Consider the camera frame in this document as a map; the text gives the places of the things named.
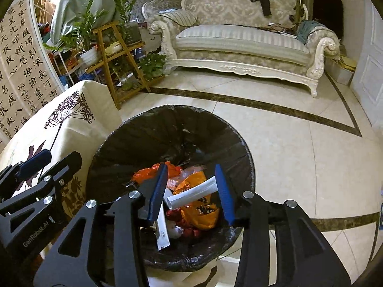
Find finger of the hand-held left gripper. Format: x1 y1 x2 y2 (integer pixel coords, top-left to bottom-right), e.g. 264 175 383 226
0 152 83 234
0 149 52 199

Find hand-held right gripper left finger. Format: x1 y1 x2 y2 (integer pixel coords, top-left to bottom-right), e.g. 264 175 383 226
33 163 169 287

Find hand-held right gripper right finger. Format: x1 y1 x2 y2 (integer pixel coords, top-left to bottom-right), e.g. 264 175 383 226
215 164 351 287

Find red plastic bag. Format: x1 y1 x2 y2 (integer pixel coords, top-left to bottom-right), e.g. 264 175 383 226
132 161 183 187

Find orange plastic bag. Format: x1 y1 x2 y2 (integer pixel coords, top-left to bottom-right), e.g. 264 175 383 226
174 172 220 231

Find white squeeze tube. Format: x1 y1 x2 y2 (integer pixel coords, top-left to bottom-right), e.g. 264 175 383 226
156 200 171 250

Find white paper wrapper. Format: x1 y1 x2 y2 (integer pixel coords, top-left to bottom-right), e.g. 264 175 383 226
163 177 222 210

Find bin with black liner bag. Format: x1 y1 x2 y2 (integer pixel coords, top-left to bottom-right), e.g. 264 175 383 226
85 105 255 272

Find floral print tablecloth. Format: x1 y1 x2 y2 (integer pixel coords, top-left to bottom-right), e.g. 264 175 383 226
0 81 240 287

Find calligraphy screen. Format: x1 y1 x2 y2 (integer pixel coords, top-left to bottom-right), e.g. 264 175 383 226
0 0 65 144

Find white metal shelf rack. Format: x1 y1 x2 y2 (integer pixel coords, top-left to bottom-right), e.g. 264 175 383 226
45 46 105 90

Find leafy plant in white pot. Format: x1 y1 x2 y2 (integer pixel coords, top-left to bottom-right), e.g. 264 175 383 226
43 0 110 66

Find wooden plant stand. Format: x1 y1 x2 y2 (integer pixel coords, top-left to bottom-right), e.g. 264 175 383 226
92 21 166 110

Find small green trailing plant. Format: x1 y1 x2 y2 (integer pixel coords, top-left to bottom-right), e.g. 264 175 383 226
138 53 166 80

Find ornate cream sofa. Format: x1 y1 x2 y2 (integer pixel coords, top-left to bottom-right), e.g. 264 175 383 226
149 0 340 98

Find grey-blue hanging cloth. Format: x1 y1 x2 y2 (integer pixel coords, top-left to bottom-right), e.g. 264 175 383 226
51 0 120 44

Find tall leafy plant dark pot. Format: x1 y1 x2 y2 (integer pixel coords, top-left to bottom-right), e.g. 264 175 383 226
102 0 147 45

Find cardboard box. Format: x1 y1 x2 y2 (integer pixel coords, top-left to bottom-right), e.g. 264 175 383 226
327 55 358 86

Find papers on sofa seat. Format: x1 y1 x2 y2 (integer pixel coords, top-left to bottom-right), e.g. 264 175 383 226
257 22 300 36

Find ornate cream armchair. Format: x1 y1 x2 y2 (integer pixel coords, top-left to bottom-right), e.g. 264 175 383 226
141 0 183 29

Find teal cloth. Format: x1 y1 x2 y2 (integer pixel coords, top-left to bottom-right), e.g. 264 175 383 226
296 20 325 44

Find white door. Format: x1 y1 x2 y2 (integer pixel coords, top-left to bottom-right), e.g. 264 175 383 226
350 3 383 114

